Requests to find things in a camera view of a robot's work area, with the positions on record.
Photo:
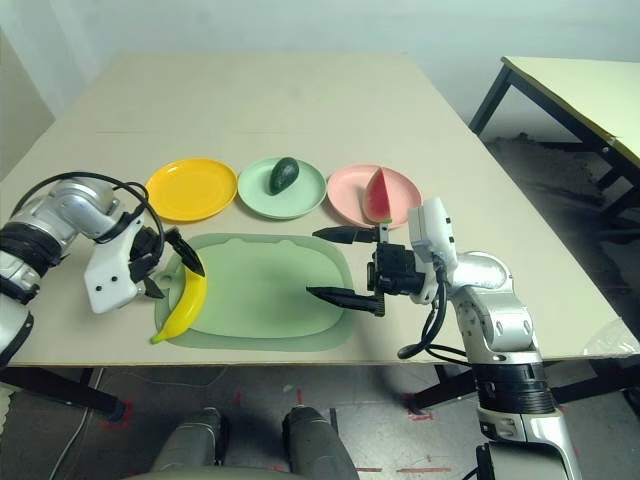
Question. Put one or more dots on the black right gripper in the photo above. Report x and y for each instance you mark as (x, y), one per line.
(395, 270)

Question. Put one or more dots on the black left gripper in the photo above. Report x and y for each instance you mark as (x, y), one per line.
(146, 252)

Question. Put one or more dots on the yellow toy banana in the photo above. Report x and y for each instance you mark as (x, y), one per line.
(187, 305)

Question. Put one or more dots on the toy watermelon slice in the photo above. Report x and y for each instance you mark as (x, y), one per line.
(377, 200)

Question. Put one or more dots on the dark green toy avocado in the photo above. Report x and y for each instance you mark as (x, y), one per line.
(284, 176)

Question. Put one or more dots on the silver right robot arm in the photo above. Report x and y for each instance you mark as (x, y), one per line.
(505, 320)

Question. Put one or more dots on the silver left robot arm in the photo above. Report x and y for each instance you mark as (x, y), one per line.
(75, 205)

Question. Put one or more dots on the pink plastic plate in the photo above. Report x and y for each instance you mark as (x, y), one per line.
(350, 195)

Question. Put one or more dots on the yellow plastic plate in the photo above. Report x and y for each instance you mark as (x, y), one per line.
(190, 192)

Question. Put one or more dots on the mint green plastic plate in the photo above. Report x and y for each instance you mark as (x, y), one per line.
(300, 197)

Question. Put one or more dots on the green cutting board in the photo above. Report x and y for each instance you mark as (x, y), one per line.
(260, 300)

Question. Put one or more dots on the black table leg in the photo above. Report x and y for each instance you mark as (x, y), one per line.
(445, 392)
(65, 395)

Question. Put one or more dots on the grey robot left leg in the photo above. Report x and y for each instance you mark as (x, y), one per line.
(190, 440)

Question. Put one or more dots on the grey robot leg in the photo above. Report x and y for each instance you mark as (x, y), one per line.
(315, 445)
(190, 440)

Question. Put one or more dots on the grey robot right leg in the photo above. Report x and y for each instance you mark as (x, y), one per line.
(315, 445)

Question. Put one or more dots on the clear plastic bag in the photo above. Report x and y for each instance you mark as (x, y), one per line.
(617, 340)

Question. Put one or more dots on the cream side table black legs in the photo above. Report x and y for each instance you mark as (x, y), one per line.
(575, 85)

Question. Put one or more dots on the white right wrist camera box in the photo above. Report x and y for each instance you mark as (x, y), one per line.
(432, 225)

